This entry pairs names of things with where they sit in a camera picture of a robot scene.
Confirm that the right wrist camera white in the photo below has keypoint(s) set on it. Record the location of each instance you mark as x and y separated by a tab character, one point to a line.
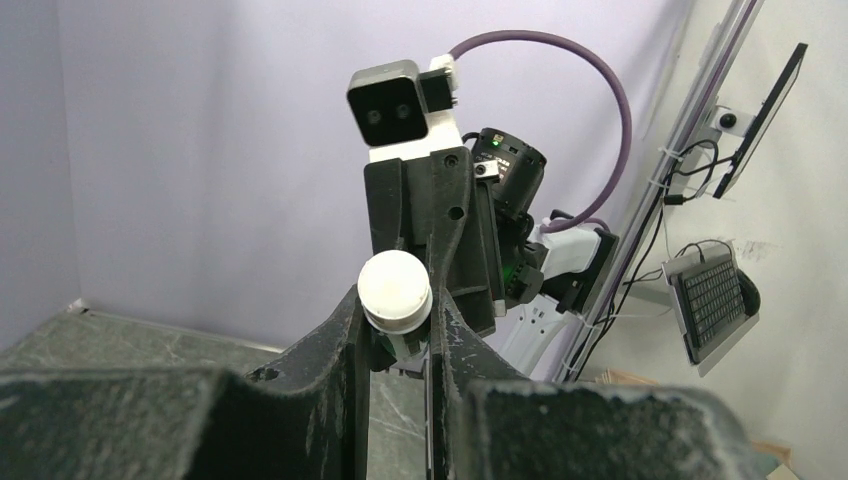
403	112

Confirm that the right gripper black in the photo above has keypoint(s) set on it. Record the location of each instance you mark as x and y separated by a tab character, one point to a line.
480	253

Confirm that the white glue stick cap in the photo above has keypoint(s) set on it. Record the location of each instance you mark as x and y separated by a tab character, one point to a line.
395	292

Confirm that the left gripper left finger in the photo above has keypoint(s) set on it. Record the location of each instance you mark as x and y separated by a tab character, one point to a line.
303	415

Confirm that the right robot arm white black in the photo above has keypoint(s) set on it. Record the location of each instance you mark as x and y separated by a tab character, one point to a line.
577	256

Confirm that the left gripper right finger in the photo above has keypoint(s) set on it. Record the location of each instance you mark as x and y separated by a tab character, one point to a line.
488	421

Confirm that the wall mounted monitor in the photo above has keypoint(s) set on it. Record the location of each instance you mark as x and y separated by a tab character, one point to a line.
760	123

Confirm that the black keyboard on tray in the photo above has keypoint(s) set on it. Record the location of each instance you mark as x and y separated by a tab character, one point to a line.
715	302

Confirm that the green white glue stick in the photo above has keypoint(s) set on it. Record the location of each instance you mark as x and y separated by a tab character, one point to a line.
408	350

